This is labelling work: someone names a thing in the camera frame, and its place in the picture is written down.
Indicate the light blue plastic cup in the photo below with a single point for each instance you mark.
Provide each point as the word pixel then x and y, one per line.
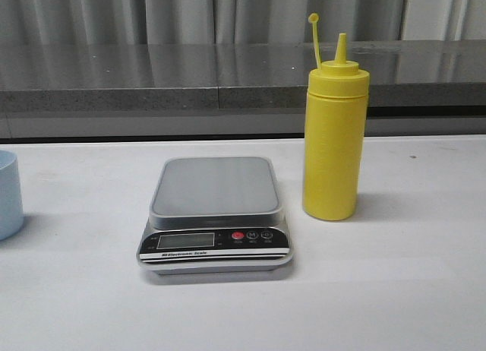
pixel 12 215

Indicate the yellow squeeze bottle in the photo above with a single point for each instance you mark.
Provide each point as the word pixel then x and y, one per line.
pixel 335 116

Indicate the silver electronic kitchen scale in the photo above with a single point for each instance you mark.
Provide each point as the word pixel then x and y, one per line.
pixel 215 215

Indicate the grey curtain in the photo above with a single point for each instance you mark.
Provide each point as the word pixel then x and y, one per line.
pixel 129 22

